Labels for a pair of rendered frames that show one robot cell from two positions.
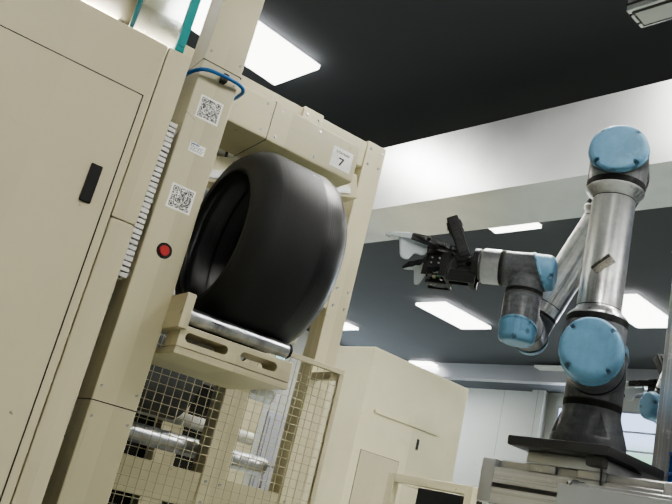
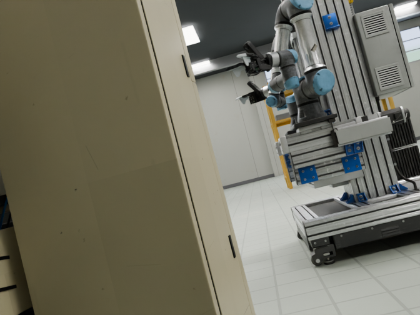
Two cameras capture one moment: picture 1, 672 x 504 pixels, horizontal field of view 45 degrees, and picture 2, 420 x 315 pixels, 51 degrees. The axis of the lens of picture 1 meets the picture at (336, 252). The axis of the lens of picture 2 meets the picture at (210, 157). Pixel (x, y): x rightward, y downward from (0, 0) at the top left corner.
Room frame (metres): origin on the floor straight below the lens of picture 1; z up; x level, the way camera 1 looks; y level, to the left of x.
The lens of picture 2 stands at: (0.37, 1.49, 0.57)
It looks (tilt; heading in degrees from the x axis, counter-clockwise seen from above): 2 degrees up; 315
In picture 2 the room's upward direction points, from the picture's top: 14 degrees counter-clockwise
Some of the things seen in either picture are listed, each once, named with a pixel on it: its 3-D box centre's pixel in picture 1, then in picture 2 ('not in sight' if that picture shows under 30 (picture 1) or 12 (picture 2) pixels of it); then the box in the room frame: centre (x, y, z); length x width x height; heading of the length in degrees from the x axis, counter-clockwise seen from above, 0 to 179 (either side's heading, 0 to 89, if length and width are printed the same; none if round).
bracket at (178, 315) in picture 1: (161, 316); not in sight; (2.29, 0.44, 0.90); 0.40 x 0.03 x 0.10; 30
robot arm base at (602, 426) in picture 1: (589, 427); (310, 111); (1.62, -0.58, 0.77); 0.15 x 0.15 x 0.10
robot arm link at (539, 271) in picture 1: (528, 272); (285, 58); (1.56, -0.39, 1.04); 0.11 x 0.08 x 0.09; 65
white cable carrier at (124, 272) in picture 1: (146, 199); not in sight; (2.16, 0.56, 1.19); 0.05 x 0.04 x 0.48; 30
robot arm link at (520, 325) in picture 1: (520, 319); (288, 78); (1.58, -0.40, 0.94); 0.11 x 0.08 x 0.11; 155
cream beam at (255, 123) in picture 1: (272, 138); not in sight; (2.70, 0.33, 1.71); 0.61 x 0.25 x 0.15; 120
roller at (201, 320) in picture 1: (238, 333); not in sight; (2.26, 0.21, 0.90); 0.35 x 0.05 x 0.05; 120
